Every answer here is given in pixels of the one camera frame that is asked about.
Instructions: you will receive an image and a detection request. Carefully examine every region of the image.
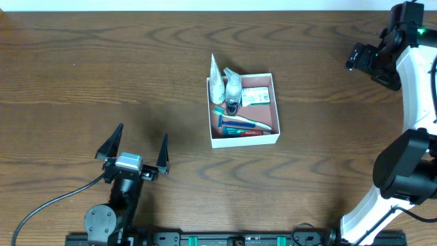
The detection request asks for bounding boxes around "white cardboard box pink inside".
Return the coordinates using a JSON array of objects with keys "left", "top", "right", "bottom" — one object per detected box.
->
[{"left": 206, "top": 73, "right": 281, "bottom": 148}]

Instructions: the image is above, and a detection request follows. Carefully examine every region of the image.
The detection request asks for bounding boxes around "white hair product tube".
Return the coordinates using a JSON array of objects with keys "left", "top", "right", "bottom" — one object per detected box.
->
[{"left": 209, "top": 54, "right": 225, "bottom": 105}]

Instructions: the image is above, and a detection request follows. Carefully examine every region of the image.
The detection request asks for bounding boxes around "green toothpaste tube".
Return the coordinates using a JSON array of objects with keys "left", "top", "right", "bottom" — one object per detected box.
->
[{"left": 223, "top": 127, "right": 270, "bottom": 138}]

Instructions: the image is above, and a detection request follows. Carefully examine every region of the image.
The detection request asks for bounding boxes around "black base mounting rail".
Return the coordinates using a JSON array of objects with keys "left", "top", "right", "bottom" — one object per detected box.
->
[{"left": 64, "top": 229, "right": 409, "bottom": 246}]

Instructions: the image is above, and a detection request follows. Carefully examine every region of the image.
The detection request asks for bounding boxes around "blue disposable razor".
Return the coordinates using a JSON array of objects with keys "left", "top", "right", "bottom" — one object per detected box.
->
[{"left": 218, "top": 115, "right": 255, "bottom": 128}]

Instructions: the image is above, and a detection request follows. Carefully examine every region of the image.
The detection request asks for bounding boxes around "green white soap box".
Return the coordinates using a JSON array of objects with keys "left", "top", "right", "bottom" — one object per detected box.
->
[{"left": 241, "top": 86, "right": 270, "bottom": 107}]

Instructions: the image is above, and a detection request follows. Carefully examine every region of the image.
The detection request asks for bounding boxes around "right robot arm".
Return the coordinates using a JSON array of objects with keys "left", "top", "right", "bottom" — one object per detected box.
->
[{"left": 339, "top": 22, "right": 436, "bottom": 245}]

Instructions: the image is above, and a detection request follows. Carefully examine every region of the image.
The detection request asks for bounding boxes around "clear pump bottle blue liquid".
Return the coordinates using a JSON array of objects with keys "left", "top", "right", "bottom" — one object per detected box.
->
[{"left": 224, "top": 68, "right": 242, "bottom": 115}]

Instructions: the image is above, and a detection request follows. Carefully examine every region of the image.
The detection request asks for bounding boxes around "green white toothbrush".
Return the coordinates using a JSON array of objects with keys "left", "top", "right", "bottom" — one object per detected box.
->
[{"left": 212, "top": 107, "right": 272, "bottom": 130}]

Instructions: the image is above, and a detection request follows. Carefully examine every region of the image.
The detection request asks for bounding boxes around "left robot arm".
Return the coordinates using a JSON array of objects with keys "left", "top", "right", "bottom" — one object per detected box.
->
[{"left": 84, "top": 124, "right": 169, "bottom": 245}]

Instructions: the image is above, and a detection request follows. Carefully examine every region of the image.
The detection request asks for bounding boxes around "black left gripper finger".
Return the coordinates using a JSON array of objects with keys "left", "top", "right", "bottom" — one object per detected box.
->
[
  {"left": 156, "top": 134, "right": 169, "bottom": 174},
  {"left": 95, "top": 123, "right": 124, "bottom": 161}
]

